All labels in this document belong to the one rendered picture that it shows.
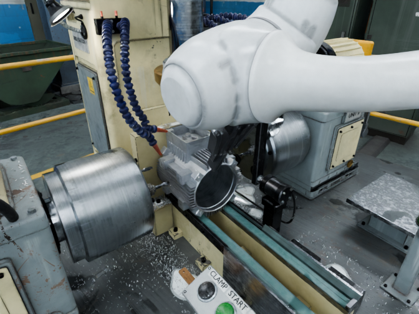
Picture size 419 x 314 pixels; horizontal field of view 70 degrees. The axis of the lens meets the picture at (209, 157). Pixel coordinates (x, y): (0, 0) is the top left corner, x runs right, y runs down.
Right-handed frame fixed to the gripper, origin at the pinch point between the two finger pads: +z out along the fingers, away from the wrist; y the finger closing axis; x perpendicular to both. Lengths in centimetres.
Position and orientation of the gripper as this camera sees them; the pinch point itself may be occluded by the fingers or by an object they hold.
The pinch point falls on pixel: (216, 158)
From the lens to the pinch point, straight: 71.3
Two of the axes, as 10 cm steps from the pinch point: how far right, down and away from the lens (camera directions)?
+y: -8.0, 2.9, -5.2
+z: -3.0, 5.6, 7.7
